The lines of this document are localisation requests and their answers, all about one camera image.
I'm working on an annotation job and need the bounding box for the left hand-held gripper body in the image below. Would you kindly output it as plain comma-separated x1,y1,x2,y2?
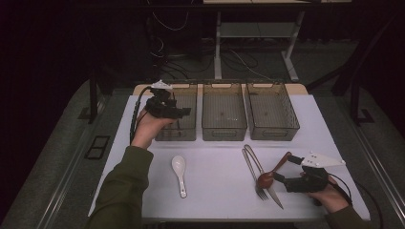
144,79,180,120

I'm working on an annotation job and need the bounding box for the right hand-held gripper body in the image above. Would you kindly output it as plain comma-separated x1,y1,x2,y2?
284,151,347,194

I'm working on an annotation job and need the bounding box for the smoky transparent plastic bin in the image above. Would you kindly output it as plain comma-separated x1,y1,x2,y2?
245,81,301,141
202,82,248,142
155,83,199,142

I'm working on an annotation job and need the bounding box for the brown wooden spoon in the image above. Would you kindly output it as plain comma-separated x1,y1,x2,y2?
257,151,292,190

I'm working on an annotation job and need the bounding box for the metal table knife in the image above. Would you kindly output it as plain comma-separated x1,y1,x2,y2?
244,144,285,210

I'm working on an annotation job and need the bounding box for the metal fork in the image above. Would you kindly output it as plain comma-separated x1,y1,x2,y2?
242,147,270,202

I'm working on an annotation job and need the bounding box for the white ceramic spoon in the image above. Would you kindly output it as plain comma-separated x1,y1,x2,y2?
171,155,188,199

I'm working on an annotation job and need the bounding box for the person's right hand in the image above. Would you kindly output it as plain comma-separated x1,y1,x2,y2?
306,176,351,215

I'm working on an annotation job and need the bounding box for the person's left hand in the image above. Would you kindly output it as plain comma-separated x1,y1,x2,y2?
131,108,177,151

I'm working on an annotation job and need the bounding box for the black metal stand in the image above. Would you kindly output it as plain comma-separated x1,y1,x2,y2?
87,71,99,125
330,18,375,127

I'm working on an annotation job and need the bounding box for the white-framed desk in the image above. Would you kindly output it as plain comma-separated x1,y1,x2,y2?
202,0,352,83

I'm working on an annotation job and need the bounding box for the left hand-held gripper cable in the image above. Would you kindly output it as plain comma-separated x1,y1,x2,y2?
128,85,155,146

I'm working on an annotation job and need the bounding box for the hand-held gripper cable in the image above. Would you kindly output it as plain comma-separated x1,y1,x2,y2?
128,85,155,146
328,172,385,229

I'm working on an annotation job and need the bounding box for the tangle of black floor cables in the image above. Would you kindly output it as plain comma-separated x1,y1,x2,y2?
149,34,288,80

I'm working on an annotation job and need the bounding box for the right hand-held gripper cable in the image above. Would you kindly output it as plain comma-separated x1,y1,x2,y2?
328,172,385,229

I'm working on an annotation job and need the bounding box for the metal floor rail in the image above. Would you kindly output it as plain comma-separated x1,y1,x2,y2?
36,125,96,229
352,123,405,223

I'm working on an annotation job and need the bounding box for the black rectangular floor frame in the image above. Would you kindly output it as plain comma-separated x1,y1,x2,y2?
84,135,111,160

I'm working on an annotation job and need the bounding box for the hanging light cable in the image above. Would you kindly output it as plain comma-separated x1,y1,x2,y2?
152,10,189,32

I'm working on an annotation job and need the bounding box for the white floor cable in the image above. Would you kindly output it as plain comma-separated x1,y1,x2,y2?
228,49,275,82

